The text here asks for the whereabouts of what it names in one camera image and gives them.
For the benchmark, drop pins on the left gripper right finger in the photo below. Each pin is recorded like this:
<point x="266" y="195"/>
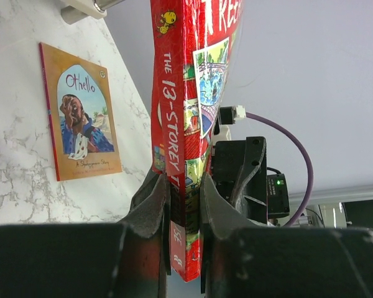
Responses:
<point x="225" y="251"/>

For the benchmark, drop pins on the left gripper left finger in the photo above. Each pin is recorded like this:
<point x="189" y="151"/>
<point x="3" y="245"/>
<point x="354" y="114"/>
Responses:
<point x="145" y="263"/>

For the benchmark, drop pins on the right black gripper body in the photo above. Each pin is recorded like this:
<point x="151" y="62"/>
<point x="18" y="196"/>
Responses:
<point x="239" y="171"/>

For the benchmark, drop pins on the orange Othello book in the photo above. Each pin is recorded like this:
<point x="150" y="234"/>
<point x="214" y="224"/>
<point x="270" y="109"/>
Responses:
<point x="80" y="114"/>

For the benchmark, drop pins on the red 13-Storey Treehouse book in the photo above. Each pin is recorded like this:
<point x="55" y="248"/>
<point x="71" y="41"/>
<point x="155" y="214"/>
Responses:
<point x="193" y="43"/>

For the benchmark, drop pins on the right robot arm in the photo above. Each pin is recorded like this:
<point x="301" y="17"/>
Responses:
<point x="277" y="195"/>

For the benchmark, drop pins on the white two-tier shelf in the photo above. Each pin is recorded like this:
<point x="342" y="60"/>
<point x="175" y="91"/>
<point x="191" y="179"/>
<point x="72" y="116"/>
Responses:
<point x="77" y="10"/>

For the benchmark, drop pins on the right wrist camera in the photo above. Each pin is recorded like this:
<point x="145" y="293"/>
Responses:
<point x="226" y="116"/>

